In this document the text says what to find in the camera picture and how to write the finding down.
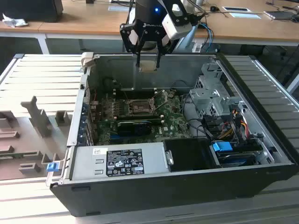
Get grey metal drive cage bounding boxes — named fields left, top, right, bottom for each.
left=188, top=62, right=248, bottom=119

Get white camera with black bracket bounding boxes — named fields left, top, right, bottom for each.
left=162, top=2, right=194, bottom=41

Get black open PC case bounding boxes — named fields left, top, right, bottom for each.
left=45, top=52, right=299, bottom=218

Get CPU socket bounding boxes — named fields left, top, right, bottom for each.
left=125, top=98, right=157, bottom=117

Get black graphics card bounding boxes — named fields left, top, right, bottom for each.
left=116, top=122, right=151, bottom=138

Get black hard disk drive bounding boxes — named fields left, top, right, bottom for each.
left=216, top=150, right=262, bottom=168

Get black computer tower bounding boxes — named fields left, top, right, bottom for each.
left=0, top=0, right=64, bottom=23

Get grey laptop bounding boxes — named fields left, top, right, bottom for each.
left=263, top=10, right=297, bottom=21

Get silver power supply unit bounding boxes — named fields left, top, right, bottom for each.
left=70, top=142, right=169, bottom=182

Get green motherboard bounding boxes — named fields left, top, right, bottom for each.
left=90, top=88, right=196, bottom=147

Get green RAM stick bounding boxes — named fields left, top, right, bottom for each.
left=0, top=151, right=39, bottom=161

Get yellow power wire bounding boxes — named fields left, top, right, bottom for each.
left=240, top=116, right=249, bottom=139

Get grey parts rack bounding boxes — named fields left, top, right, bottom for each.
left=0, top=95, right=73, bottom=182

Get metal socket cover frame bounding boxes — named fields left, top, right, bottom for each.
left=150, top=89, right=170, bottom=112

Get grey desk cable plate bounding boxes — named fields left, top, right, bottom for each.
left=229, top=12, right=262, bottom=20
left=108, top=5, right=129, bottom=12
left=221, top=6, right=252, bottom=13

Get wooden office desk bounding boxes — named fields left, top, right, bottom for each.
left=0, top=0, right=299, bottom=54

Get silver square CPU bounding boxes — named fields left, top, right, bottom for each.
left=139, top=60, right=158, bottom=73

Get beige plastic case latch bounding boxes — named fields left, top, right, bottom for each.
left=80, top=52, right=94, bottom=69

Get black RAM slot white clips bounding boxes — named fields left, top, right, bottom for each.
left=113, top=87, right=157, bottom=92
left=113, top=91, right=157, bottom=96
left=116, top=118, right=164, bottom=124

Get blue disk carrier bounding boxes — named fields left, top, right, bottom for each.
left=212, top=140, right=234, bottom=154

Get blue expansion slot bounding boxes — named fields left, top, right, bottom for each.
left=109, top=132, right=122, bottom=143

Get crumpled white paper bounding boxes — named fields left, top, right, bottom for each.
left=1, top=13, right=29, bottom=28

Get blue cable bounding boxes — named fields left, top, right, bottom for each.
left=198, top=22, right=214, bottom=53

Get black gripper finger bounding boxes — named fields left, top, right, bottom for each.
left=156, top=32, right=174, bottom=69
left=120, top=22, right=147, bottom=69

